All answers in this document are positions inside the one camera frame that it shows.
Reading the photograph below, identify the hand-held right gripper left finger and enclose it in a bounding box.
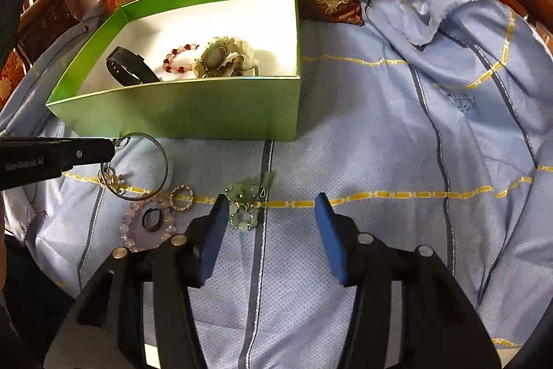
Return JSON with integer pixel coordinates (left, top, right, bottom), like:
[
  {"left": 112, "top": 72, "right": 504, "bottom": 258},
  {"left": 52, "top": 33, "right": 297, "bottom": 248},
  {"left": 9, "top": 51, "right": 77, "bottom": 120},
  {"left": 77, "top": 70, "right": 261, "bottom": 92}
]
[{"left": 43, "top": 194, "right": 229, "bottom": 369}]

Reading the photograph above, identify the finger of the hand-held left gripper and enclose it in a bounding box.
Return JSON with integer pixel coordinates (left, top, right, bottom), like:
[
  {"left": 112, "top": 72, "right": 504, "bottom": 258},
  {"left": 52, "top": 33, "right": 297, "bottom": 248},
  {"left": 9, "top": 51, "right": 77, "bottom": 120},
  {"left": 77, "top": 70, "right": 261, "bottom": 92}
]
[{"left": 60, "top": 138, "right": 116, "bottom": 172}]

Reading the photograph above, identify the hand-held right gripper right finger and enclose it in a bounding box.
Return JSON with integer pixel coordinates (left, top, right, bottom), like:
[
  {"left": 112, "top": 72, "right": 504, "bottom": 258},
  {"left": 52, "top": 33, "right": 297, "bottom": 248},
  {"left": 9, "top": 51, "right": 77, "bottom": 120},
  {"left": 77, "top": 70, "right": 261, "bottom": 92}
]
[{"left": 315, "top": 193, "right": 504, "bottom": 369}]

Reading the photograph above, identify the green jade pendant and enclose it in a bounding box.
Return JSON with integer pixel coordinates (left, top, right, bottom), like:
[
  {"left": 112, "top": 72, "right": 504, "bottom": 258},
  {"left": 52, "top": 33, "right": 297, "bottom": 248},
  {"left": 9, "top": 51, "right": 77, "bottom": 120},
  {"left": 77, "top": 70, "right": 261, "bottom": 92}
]
[{"left": 222, "top": 174, "right": 275, "bottom": 232}]

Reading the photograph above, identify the silver bangle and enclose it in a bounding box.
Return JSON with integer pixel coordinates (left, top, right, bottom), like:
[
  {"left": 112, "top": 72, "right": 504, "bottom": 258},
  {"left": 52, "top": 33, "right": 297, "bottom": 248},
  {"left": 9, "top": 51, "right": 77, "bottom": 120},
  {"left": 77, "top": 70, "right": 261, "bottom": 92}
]
[{"left": 100, "top": 132, "right": 170, "bottom": 203}]

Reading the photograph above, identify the black wristband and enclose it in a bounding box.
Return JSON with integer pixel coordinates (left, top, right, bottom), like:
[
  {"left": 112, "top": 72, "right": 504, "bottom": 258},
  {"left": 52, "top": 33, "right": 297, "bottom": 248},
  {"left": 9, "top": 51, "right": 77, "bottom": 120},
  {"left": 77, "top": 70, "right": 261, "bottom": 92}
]
[{"left": 106, "top": 46, "right": 161, "bottom": 88}]

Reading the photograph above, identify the green cardboard box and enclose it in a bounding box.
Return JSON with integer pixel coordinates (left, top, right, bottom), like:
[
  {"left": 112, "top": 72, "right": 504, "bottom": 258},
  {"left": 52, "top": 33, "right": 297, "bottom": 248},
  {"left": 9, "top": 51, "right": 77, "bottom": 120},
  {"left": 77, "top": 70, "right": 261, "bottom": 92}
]
[{"left": 45, "top": 0, "right": 302, "bottom": 141}]

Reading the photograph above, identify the red and pink bead bracelet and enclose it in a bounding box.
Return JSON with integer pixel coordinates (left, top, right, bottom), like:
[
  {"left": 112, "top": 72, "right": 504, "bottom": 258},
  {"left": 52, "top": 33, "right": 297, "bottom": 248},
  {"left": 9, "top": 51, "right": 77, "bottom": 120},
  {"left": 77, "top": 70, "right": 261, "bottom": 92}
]
[{"left": 163, "top": 43, "right": 201, "bottom": 76}]

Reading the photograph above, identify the cream bracelet with oval stone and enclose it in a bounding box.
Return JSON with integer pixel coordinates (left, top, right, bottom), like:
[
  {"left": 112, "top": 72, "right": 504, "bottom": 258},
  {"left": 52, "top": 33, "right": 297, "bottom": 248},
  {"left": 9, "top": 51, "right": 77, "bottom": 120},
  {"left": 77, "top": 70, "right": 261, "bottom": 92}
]
[{"left": 193, "top": 35, "right": 255, "bottom": 79}]

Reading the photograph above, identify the brown bead bracelet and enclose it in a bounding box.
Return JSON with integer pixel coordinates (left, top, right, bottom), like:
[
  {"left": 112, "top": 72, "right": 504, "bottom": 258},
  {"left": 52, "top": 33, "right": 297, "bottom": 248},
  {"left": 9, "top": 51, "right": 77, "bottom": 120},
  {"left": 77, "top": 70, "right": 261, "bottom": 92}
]
[{"left": 225, "top": 53, "right": 260, "bottom": 78}]

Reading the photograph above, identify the small gold charm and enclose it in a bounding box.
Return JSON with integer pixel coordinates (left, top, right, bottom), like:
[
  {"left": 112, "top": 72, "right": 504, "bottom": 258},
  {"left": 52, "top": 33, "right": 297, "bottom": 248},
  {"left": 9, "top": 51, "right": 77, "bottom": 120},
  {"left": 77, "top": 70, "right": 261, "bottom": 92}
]
[{"left": 99, "top": 168, "right": 126, "bottom": 192}]

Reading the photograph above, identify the red gold patterned seat cushion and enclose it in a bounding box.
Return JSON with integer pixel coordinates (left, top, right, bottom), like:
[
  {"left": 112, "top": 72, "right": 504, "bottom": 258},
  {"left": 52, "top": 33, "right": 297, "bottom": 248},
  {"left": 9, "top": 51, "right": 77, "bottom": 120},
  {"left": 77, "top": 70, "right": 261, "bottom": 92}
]
[{"left": 0, "top": 47, "right": 29, "bottom": 104}]

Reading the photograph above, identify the light blue striped cloth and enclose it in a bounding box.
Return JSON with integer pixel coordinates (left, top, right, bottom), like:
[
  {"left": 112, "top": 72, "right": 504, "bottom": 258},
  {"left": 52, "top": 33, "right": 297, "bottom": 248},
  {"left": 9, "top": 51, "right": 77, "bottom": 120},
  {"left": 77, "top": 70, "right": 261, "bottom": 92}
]
[{"left": 0, "top": 0, "right": 553, "bottom": 369}]

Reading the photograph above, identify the gold rhinestone ring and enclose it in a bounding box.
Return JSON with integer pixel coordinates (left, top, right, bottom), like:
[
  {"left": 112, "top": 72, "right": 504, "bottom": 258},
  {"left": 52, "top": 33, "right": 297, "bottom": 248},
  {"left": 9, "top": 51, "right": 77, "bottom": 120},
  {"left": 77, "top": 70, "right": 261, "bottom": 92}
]
[{"left": 169, "top": 184, "right": 196, "bottom": 212}]

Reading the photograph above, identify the black ring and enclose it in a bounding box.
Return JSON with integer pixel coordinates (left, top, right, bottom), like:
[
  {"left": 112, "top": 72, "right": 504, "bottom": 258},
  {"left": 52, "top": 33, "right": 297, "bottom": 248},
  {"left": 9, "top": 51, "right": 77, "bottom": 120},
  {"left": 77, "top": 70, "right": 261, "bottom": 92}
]
[{"left": 142, "top": 208, "right": 161, "bottom": 232}]

